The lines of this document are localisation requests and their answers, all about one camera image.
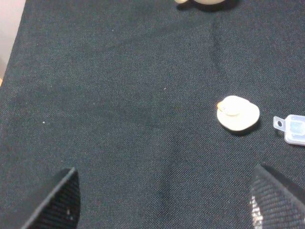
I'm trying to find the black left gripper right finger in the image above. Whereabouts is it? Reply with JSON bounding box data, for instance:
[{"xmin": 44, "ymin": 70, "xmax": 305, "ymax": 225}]
[{"xmin": 249, "ymin": 165, "xmax": 305, "ymax": 229}]

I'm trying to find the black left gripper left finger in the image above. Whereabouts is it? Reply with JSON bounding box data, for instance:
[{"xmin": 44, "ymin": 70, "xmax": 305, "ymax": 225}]
[{"xmin": 21, "ymin": 167, "xmax": 81, "ymax": 229}]

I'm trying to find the white plastic case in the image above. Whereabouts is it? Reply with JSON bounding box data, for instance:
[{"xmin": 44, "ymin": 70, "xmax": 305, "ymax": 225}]
[{"xmin": 273, "ymin": 114, "xmax": 305, "ymax": 146}]

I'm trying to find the cream ceramic teapot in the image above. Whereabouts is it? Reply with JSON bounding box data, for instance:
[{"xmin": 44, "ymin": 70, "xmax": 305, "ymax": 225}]
[{"xmin": 175, "ymin": 0, "xmax": 225, "ymax": 5}]

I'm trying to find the black table cloth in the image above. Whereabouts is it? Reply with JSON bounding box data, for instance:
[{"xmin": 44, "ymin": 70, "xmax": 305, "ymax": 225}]
[{"xmin": 0, "ymin": 0, "xmax": 305, "ymax": 229}]

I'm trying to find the white round duck toy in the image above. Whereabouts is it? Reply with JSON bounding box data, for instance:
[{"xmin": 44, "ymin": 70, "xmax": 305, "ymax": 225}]
[{"xmin": 216, "ymin": 95, "xmax": 260, "ymax": 132}]

